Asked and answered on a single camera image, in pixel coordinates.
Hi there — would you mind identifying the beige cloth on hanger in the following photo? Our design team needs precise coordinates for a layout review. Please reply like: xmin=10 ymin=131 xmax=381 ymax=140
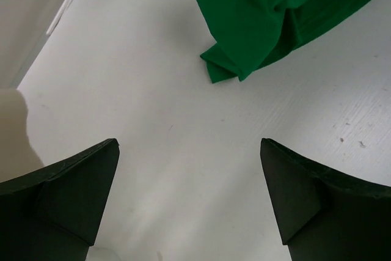
xmin=1 ymin=89 xmax=43 ymax=182

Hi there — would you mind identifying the green t shirt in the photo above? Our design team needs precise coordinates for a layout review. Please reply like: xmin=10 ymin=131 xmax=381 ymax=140
xmin=196 ymin=0 xmax=371 ymax=83

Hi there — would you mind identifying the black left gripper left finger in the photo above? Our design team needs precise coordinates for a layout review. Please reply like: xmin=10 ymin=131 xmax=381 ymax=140
xmin=1 ymin=139 xmax=119 ymax=260

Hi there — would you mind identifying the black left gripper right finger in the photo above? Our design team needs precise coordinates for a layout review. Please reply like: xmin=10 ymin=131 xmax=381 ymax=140
xmin=260 ymin=138 xmax=390 ymax=260

